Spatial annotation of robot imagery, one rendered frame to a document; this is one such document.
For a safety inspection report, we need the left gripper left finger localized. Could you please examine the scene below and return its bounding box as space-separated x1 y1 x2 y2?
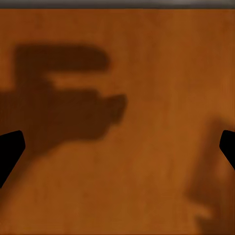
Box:
0 130 25 189

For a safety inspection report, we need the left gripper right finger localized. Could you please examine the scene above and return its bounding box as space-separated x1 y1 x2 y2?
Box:
219 130 235 169

